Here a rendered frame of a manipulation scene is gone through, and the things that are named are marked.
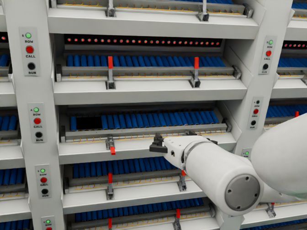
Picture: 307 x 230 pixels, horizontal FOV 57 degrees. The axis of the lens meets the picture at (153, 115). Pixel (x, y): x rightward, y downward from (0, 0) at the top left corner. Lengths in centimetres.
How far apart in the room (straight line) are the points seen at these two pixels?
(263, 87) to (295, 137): 69
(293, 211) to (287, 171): 113
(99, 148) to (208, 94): 39
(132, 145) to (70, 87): 27
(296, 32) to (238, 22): 21
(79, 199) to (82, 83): 41
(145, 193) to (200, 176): 57
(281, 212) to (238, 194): 99
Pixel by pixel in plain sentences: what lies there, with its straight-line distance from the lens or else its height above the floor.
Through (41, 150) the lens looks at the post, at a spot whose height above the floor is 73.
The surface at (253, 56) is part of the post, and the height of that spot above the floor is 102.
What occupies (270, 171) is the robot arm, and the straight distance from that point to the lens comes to 37.
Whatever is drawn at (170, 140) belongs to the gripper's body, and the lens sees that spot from 63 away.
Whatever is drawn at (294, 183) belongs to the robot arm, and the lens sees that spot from 36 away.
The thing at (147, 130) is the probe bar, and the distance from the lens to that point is 95.
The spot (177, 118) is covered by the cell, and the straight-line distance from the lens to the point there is 103.
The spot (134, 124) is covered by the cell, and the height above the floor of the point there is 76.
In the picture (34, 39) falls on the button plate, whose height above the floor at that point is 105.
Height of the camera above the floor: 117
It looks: 23 degrees down
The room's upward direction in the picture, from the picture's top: 4 degrees clockwise
